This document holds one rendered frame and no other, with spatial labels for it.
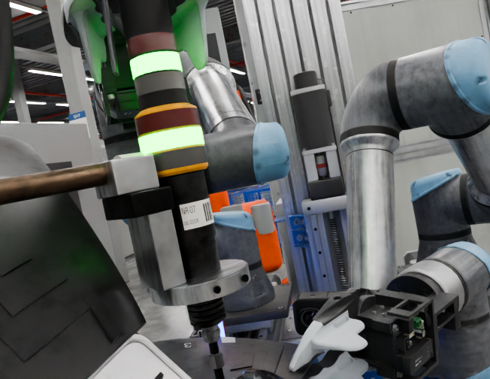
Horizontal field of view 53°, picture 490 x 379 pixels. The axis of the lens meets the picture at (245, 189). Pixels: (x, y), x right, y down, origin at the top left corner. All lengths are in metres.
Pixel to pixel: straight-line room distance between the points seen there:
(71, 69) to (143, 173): 7.15
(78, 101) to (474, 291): 6.93
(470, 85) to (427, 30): 1.71
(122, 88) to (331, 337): 0.29
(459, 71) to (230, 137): 0.35
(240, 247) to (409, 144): 1.36
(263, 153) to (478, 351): 0.37
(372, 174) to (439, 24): 1.78
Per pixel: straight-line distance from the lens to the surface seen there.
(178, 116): 0.32
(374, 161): 0.79
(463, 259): 0.67
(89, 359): 0.31
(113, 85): 0.41
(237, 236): 1.16
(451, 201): 1.15
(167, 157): 0.32
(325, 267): 1.25
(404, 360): 0.52
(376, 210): 0.76
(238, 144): 0.59
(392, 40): 2.39
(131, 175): 0.30
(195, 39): 0.38
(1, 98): 0.30
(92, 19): 0.37
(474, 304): 0.68
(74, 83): 7.41
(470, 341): 0.70
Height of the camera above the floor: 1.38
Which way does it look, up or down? 3 degrees down
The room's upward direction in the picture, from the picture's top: 11 degrees counter-clockwise
